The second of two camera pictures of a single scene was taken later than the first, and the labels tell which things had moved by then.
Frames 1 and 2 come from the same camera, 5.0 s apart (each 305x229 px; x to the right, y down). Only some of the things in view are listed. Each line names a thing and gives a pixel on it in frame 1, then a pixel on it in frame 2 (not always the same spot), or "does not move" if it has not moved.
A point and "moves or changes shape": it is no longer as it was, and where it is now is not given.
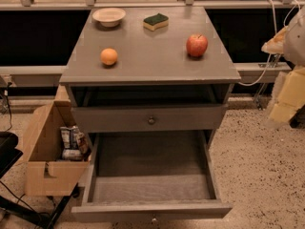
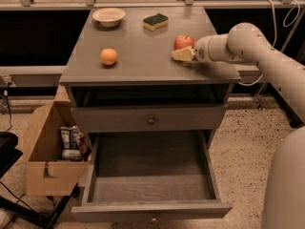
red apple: x=196 y=45 moves or changes shape
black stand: x=10 y=153 does not move
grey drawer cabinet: x=156 y=74 does not move
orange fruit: x=109 y=55 does not move
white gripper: x=295 y=43 → x=202 y=49
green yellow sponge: x=154 y=22 does not move
